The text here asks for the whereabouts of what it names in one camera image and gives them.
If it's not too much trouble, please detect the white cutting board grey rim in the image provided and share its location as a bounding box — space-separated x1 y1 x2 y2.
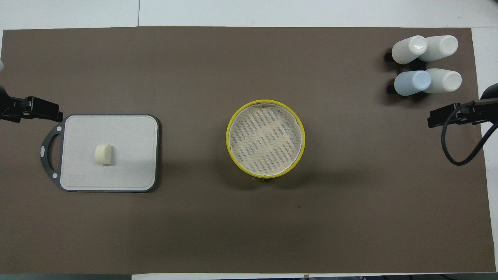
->
40 114 160 193

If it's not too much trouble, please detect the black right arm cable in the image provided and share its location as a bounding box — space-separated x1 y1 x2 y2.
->
442 102 498 166

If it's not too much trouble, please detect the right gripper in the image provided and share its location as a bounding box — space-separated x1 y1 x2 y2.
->
428 98 498 128

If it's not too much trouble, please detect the white mesh steamer liner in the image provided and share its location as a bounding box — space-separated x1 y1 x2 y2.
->
229 103 303 175

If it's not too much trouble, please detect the light blue plastic cup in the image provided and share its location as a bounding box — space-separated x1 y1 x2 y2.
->
394 70 431 96

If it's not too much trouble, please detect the white plastic cup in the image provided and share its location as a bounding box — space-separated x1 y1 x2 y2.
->
392 35 428 65
422 68 462 94
418 35 458 63

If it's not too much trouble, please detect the black cup rack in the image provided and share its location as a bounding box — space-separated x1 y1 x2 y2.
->
384 51 430 96

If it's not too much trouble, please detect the yellow steamer tier with liner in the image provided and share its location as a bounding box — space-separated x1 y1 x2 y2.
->
226 100 306 180

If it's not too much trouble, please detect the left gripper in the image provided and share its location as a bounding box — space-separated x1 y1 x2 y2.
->
2 96 63 122

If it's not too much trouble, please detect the white steamed bun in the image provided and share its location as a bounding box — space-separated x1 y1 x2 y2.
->
95 143 113 166

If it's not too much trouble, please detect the brown table mat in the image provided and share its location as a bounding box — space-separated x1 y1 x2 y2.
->
0 26 496 275

